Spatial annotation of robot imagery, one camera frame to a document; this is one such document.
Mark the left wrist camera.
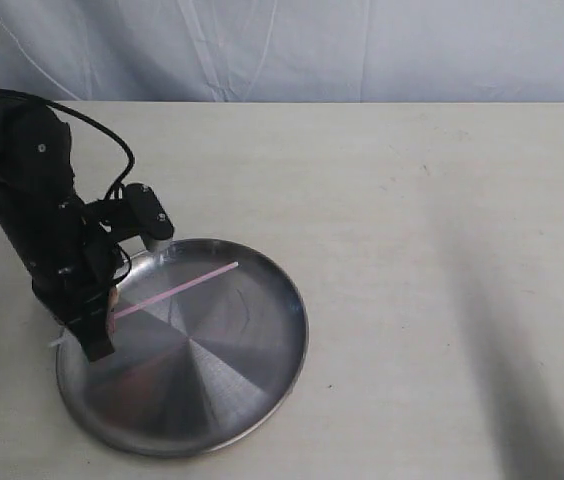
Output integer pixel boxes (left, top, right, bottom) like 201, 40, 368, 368
124, 183, 175, 252

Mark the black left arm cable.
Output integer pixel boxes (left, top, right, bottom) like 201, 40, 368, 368
0, 0, 136, 201

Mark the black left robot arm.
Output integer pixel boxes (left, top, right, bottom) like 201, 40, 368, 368
0, 90, 122, 336

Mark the white backdrop curtain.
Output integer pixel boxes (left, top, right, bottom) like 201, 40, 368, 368
0, 1, 564, 102

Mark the round steel plate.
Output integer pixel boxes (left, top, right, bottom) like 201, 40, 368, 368
56, 238, 308, 458

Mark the pink glow stick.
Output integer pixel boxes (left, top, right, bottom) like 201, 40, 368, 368
113, 261, 239, 320

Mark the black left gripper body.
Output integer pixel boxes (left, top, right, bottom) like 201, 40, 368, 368
34, 197, 126, 330

